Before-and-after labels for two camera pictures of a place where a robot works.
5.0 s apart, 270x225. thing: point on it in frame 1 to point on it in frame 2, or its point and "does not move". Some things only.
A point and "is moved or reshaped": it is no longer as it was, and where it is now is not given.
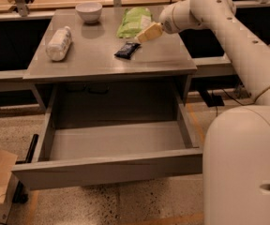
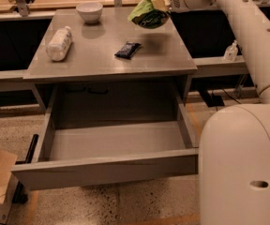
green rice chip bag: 134,20 is moved or reshaped
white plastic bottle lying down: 59,43 does not move
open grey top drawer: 78,154 does not move
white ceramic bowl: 89,11 does not move
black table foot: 212,100 does not move
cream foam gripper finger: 150,33 to 161,3
